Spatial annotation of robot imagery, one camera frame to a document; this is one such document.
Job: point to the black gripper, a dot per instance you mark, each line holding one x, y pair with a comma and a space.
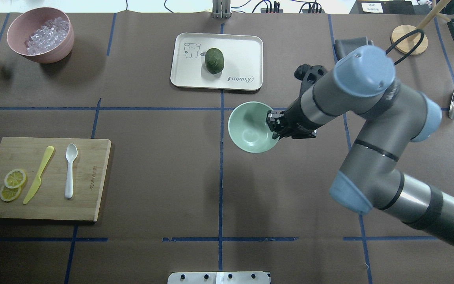
297, 119

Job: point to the mint green bowl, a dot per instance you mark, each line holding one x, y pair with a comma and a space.
248, 129

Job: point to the white plastic spoon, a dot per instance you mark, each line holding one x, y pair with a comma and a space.
71, 154

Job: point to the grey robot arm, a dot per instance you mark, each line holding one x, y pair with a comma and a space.
365, 83

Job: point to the pink bowl with ice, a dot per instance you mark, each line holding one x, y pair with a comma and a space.
44, 35

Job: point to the cream rabbit tray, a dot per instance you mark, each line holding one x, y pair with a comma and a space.
243, 62

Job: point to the green avocado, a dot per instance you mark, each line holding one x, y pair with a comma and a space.
214, 60

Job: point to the folded grey purple cloth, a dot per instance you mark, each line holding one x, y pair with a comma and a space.
343, 47

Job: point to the round wooden stand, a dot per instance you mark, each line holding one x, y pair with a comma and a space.
408, 39

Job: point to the bamboo cutting board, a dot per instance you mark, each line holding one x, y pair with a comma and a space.
49, 202

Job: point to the yellow plastic knife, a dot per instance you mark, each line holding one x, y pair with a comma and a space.
37, 181

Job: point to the lower lemon slice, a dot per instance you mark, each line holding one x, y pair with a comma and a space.
9, 194

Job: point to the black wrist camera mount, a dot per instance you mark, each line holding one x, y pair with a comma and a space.
309, 75

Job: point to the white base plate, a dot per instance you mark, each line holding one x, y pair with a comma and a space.
220, 277

